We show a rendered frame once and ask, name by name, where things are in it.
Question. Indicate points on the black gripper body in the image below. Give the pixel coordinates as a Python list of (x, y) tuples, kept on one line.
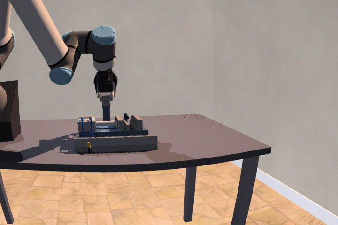
[(104, 82)]

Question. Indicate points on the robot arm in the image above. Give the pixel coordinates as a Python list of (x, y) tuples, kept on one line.
[(61, 53)]

